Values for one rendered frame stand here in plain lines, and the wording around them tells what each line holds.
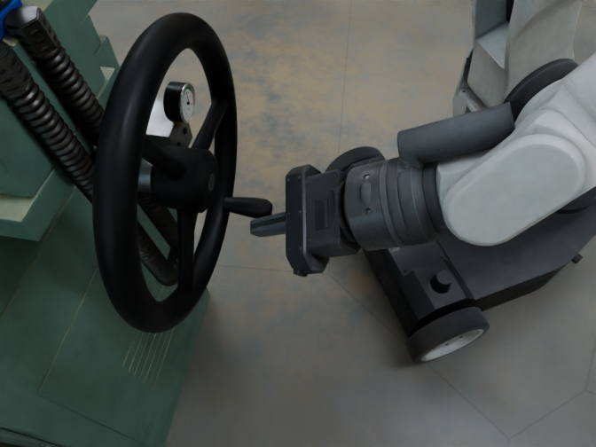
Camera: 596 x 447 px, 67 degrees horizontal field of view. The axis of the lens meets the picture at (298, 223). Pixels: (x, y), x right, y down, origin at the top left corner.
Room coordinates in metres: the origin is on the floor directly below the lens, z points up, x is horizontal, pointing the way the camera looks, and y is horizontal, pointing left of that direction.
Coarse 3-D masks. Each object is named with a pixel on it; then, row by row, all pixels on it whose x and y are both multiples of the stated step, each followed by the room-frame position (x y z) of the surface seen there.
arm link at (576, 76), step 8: (592, 56) 0.28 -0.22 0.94; (584, 64) 0.28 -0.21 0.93; (592, 64) 0.27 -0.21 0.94; (576, 72) 0.28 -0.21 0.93; (584, 72) 0.27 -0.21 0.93; (592, 72) 0.27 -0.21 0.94; (576, 80) 0.27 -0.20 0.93; (584, 80) 0.26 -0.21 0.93; (592, 80) 0.26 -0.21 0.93; (576, 88) 0.26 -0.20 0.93; (584, 88) 0.26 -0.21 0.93; (592, 88) 0.25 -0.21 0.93; (584, 96) 0.25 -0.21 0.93; (592, 96) 0.25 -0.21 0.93; (592, 104) 0.25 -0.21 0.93
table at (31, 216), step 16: (80, 0) 0.49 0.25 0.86; (96, 0) 0.52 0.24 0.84; (80, 16) 0.48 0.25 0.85; (112, 80) 0.34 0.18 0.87; (96, 96) 0.32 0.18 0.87; (80, 128) 0.28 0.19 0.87; (48, 176) 0.22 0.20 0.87; (64, 176) 0.24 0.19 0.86; (48, 192) 0.21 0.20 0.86; (64, 192) 0.23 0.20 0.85; (0, 208) 0.19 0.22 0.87; (16, 208) 0.19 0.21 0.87; (32, 208) 0.19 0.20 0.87; (48, 208) 0.21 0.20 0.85; (0, 224) 0.18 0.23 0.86; (16, 224) 0.18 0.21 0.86; (32, 224) 0.19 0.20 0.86; (48, 224) 0.20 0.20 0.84
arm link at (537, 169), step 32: (544, 96) 0.28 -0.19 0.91; (576, 96) 0.26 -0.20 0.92; (544, 128) 0.23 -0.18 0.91; (576, 128) 0.23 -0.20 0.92; (480, 160) 0.24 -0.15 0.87; (512, 160) 0.22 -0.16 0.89; (544, 160) 0.22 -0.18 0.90; (576, 160) 0.21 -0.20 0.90; (448, 192) 0.22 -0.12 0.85; (480, 192) 0.21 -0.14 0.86; (512, 192) 0.21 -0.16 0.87; (544, 192) 0.20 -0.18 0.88; (576, 192) 0.20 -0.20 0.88; (448, 224) 0.21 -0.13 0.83; (480, 224) 0.20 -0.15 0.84; (512, 224) 0.19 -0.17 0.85
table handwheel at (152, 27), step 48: (144, 48) 0.27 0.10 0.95; (192, 48) 0.34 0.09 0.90; (144, 96) 0.23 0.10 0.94; (144, 144) 0.22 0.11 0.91; (192, 144) 0.31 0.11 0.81; (96, 192) 0.17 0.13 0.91; (192, 192) 0.24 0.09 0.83; (96, 240) 0.15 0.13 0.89; (192, 240) 0.23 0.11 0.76; (144, 288) 0.14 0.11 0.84; (192, 288) 0.20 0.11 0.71
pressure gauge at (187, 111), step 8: (168, 88) 0.54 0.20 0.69; (176, 88) 0.54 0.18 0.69; (184, 88) 0.54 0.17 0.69; (192, 88) 0.57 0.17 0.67; (168, 96) 0.53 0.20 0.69; (176, 96) 0.53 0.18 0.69; (184, 96) 0.54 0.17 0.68; (192, 96) 0.57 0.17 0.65; (168, 104) 0.52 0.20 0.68; (176, 104) 0.52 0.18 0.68; (184, 104) 0.54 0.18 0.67; (192, 104) 0.56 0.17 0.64; (168, 112) 0.52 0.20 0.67; (176, 112) 0.52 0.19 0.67; (184, 112) 0.53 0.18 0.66; (192, 112) 0.55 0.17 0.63; (176, 120) 0.52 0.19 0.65; (184, 120) 0.52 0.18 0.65
